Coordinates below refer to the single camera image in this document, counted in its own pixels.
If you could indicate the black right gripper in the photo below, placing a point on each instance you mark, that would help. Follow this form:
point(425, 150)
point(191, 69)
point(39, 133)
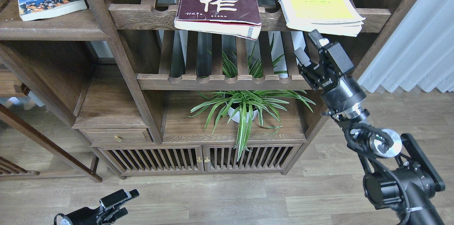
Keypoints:
point(341, 93)

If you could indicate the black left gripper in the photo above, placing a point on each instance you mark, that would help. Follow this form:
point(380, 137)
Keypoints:
point(99, 216)

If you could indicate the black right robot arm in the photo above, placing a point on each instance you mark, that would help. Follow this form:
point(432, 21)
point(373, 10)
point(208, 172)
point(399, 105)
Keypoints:
point(398, 175)

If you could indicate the yellow green cover book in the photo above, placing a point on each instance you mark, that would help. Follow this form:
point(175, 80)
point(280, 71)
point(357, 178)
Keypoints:
point(337, 17)

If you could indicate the brass drawer knob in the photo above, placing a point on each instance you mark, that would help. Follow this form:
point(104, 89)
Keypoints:
point(118, 138)

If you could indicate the green spider plant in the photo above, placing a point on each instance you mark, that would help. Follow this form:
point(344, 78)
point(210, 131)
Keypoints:
point(265, 101)

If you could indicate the maroon book white characters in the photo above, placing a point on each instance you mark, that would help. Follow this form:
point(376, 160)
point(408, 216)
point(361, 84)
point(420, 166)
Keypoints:
point(240, 18)

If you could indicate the white plant pot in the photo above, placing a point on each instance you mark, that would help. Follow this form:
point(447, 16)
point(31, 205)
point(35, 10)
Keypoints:
point(235, 116)

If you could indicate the white pleated curtain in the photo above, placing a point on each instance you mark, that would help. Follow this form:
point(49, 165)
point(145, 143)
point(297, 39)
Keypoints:
point(420, 53)

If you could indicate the dark wooden bookshelf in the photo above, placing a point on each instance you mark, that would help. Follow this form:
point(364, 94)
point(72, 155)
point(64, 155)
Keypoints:
point(117, 68)

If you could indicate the dark wooden chair frame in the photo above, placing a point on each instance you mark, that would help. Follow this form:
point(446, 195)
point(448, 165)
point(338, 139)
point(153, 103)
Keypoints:
point(10, 170)

